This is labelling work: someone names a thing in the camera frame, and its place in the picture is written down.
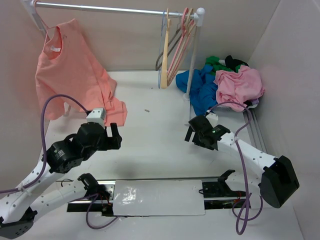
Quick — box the lavender garment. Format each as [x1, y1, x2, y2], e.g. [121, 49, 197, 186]
[250, 98, 259, 106]

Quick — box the beige plastic hanger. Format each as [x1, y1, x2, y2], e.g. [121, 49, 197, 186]
[160, 9, 171, 89]

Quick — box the tan plastic hanger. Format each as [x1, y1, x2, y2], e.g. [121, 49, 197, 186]
[166, 7, 198, 88]

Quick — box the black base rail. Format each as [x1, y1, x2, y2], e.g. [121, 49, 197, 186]
[67, 177, 246, 217]

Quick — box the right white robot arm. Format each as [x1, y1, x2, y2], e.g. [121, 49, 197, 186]
[185, 113, 300, 209]

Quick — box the blue t shirt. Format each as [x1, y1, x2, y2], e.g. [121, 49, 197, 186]
[189, 64, 218, 116]

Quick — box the white clothes rack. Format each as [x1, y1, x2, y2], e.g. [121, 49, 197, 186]
[21, 0, 206, 117]

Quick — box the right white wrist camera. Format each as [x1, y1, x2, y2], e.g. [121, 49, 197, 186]
[205, 111, 219, 127]

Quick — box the pink plastic hanger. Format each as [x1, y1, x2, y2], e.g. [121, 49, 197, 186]
[165, 7, 197, 83]

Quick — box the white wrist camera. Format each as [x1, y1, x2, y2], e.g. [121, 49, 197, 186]
[86, 107, 106, 128]
[205, 111, 219, 127]

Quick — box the pink hanger under orange shirt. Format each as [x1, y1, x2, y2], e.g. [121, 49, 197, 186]
[31, 0, 56, 39]

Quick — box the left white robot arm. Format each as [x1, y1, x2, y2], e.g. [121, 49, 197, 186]
[0, 122, 122, 240]

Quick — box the blue wire hanger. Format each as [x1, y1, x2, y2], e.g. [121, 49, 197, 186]
[156, 11, 166, 89]

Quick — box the green t shirt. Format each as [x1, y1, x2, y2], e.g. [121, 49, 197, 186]
[205, 56, 234, 75]

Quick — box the brown grey hanger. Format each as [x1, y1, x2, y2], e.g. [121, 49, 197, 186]
[155, 17, 187, 72]

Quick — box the pink t shirt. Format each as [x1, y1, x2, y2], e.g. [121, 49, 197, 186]
[214, 65, 265, 112]

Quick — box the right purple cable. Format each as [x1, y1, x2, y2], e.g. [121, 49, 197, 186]
[206, 101, 264, 235]

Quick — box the black garment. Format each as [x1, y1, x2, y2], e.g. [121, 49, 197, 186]
[224, 55, 249, 73]

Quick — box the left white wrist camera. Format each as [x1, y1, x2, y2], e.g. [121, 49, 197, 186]
[86, 107, 106, 128]

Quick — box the salmon orange t shirt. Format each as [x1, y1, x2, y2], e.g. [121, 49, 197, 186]
[35, 19, 128, 127]

